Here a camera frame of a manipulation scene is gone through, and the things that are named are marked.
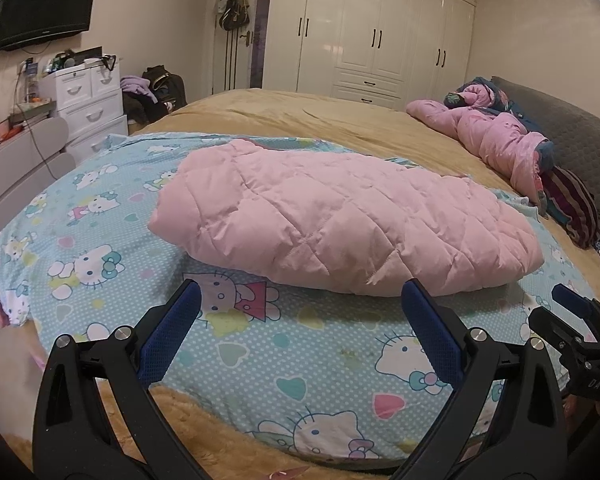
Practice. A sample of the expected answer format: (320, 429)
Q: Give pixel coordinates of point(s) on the pink puffy coat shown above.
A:
(490, 140)

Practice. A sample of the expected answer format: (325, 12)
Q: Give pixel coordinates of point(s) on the hanging bags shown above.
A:
(235, 10)

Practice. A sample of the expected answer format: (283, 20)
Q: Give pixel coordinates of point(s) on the white drawer cabinet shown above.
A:
(85, 110)

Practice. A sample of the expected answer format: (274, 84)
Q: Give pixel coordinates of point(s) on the white door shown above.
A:
(257, 55)

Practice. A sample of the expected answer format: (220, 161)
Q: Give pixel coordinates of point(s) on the blue cartoon cat blanket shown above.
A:
(300, 340)

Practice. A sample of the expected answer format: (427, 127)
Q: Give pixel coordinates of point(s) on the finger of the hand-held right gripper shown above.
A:
(552, 322)
(570, 300)

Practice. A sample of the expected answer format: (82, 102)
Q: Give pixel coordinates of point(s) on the pink quilted jacket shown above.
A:
(330, 220)

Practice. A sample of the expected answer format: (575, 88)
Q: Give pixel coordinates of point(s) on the dark clothes pile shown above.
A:
(140, 110)

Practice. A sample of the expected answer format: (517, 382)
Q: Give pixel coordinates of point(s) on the black wall television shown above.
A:
(45, 7)

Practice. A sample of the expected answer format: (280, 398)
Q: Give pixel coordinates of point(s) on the white wardrobe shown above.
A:
(355, 35)

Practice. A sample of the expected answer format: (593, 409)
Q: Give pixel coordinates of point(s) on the dark striped cloth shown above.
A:
(575, 200)

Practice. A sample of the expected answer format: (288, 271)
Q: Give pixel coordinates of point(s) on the grey quilted headboard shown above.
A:
(580, 145)

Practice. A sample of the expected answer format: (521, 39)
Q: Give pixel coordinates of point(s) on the black-framed glasses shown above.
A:
(107, 62)

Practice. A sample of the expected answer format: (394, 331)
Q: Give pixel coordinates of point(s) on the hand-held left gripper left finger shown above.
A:
(172, 330)

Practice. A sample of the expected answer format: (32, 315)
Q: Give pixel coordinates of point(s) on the bed with tan cover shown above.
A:
(330, 115)

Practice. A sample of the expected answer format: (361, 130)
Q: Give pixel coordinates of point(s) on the purple cloth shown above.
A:
(136, 86)

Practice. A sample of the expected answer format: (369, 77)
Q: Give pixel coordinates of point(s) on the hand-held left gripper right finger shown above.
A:
(430, 330)

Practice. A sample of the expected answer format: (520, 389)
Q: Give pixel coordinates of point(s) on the cluttered desk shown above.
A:
(10, 130)

